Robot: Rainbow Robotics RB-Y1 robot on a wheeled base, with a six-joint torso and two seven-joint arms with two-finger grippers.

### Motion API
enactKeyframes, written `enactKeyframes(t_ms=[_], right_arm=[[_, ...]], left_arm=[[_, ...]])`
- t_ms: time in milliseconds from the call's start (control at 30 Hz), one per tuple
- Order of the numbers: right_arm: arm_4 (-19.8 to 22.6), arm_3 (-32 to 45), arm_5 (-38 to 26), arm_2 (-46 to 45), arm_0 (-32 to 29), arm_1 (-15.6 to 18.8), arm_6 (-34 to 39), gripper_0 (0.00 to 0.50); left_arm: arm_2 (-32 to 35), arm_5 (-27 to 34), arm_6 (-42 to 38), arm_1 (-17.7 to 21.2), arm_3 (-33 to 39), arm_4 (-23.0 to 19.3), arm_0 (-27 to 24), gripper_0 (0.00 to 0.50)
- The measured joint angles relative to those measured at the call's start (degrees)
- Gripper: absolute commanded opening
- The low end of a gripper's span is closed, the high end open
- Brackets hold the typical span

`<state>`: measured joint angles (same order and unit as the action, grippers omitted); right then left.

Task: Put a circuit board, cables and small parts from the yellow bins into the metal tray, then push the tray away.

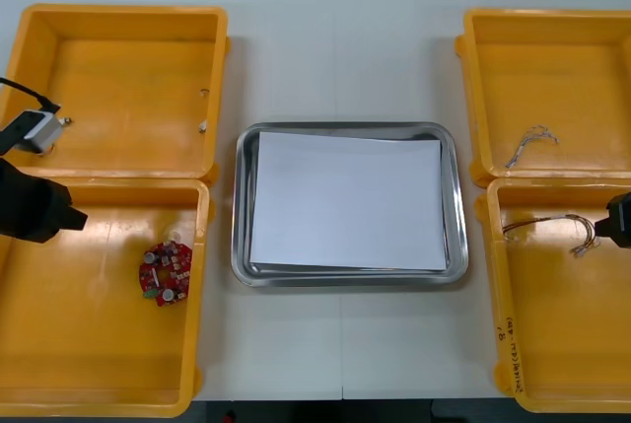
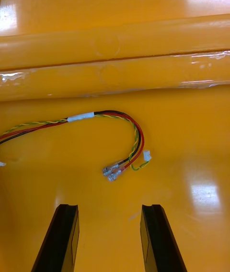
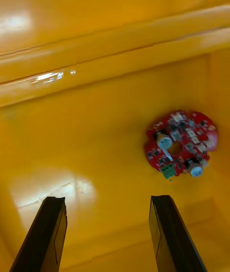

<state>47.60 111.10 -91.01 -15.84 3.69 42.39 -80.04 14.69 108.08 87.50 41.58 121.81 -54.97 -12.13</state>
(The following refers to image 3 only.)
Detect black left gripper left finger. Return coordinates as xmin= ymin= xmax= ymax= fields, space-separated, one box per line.
xmin=9 ymin=196 xmax=68 ymax=272

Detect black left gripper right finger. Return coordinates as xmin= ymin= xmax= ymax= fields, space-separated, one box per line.
xmin=149 ymin=195 xmax=207 ymax=272

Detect round red circuit board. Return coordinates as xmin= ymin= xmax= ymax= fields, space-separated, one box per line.
xmin=143 ymin=110 xmax=219 ymax=179

